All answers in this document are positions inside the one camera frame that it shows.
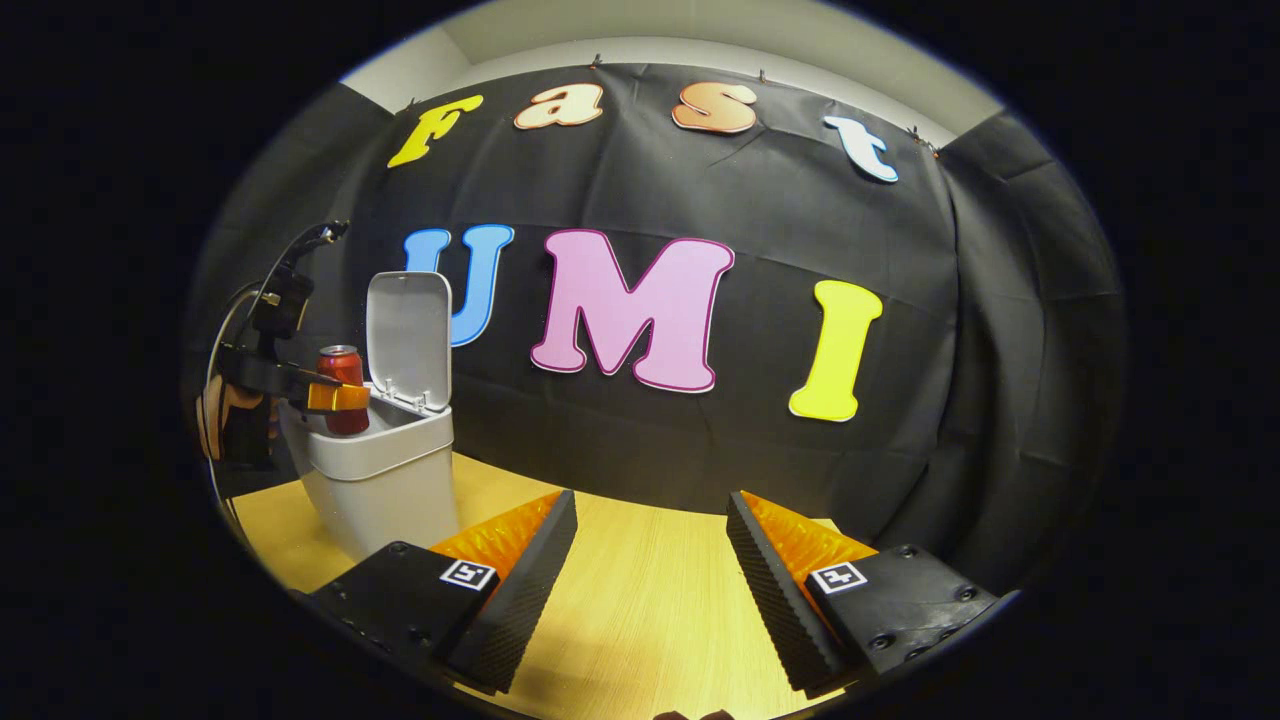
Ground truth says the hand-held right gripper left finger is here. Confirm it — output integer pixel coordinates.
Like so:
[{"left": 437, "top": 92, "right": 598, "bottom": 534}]
[{"left": 300, "top": 489, "right": 579, "bottom": 696}]

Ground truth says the wooden desktop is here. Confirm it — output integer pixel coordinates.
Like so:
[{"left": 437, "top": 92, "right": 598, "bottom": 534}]
[{"left": 222, "top": 450, "right": 881, "bottom": 720}]

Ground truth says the white desktop garbage bin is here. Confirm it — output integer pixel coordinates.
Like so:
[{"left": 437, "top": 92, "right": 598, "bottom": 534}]
[{"left": 280, "top": 270, "right": 461, "bottom": 563}]

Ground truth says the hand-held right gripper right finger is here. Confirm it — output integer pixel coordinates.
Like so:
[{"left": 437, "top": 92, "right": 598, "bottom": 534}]
[{"left": 725, "top": 489, "right": 1001, "bottom": 699}]

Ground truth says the red pop can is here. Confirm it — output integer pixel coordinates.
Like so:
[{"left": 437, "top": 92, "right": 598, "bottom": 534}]
[{"left": 317, "top": 345, "right": 371, "bottom": 437}]

